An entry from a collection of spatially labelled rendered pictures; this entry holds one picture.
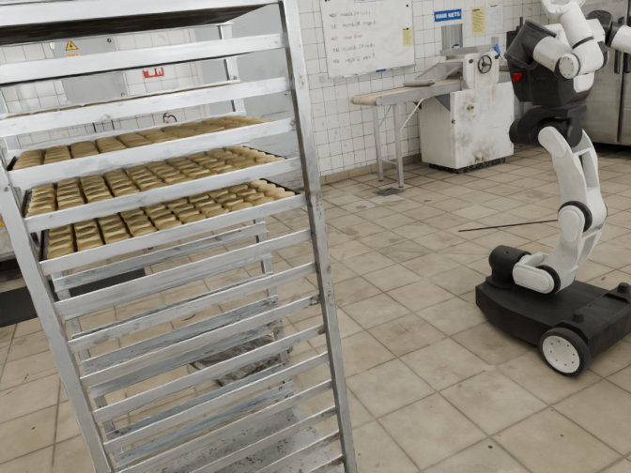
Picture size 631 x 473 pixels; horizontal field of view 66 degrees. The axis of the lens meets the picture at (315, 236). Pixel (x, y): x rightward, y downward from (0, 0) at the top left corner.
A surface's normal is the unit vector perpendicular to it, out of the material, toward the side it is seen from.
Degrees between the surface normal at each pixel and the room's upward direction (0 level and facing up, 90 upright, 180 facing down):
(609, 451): 0
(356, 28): 90
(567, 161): 90
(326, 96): 90
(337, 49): 90
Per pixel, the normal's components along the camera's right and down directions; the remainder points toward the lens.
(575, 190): -0.83, 0.29
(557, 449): -0.13, -0.93
